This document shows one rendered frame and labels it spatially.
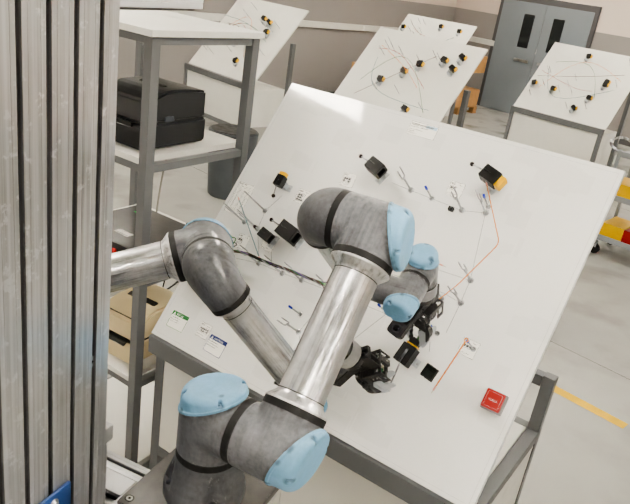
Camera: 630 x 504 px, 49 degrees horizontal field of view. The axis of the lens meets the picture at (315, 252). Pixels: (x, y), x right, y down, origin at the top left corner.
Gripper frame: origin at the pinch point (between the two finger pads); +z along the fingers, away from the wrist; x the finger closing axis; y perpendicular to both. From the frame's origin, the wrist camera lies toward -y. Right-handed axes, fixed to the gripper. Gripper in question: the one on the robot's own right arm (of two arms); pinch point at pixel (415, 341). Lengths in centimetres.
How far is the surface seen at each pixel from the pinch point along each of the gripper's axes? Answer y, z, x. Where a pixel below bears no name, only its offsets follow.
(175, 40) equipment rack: 10, -53, 99
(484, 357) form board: 9.9, 3.2, -16.1
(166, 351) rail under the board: -41, 28, 71
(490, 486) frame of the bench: -5.9, 34.8, -32.5
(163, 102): 2, -33, 104
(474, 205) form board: 43.0, -12.0, 12.2
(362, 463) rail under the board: -29.0, 22.0, -5.2
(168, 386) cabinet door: -46, 45, 71
